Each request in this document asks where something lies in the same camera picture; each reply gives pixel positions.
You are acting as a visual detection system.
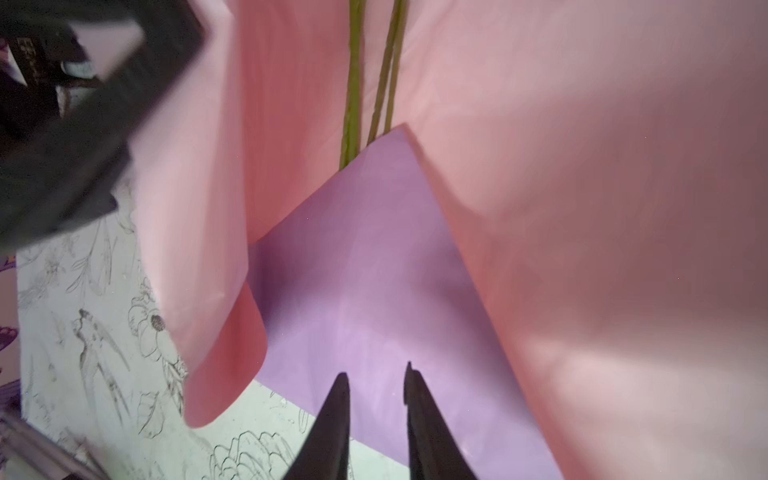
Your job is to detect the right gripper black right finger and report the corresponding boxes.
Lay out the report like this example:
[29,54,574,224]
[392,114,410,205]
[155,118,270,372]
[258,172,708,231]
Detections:
[404,363,477,480]

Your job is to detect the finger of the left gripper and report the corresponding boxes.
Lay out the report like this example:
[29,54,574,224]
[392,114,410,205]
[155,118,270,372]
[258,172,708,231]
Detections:
[1,1,204,253]

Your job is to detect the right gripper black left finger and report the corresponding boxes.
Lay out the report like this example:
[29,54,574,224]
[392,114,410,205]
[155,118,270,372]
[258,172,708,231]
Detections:
[283,372,350,480]

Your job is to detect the pink purple wrapping paper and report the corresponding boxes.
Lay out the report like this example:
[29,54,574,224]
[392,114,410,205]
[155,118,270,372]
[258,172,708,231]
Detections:
[131,1,767,479]

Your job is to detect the blue fake flower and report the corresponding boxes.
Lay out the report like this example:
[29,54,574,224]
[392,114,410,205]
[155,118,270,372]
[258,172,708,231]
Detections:
[367,0,401,145]

